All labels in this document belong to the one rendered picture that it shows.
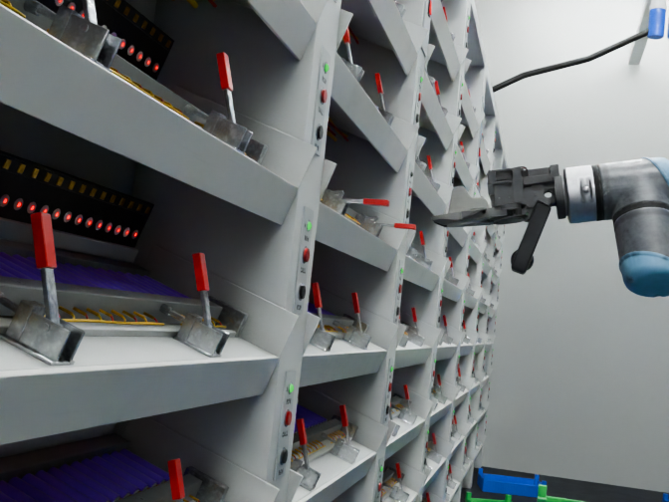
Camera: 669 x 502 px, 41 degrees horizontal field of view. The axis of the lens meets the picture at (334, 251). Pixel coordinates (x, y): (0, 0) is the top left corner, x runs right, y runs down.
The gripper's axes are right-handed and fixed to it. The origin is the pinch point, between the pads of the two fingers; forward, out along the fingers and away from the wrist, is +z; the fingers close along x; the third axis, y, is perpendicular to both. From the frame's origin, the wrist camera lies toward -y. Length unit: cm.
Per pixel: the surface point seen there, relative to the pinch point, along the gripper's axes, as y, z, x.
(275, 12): 14, 8, 64
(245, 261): -9, 17, 52
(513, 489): -90, 7, -298
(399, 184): 10.6, 8.7, -17.8
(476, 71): 73, -2, -158
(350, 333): -16.7, 16.5, 1.2
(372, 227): 0.5, 11.3, 1.2
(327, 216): -2.5, 10.9, 36.9
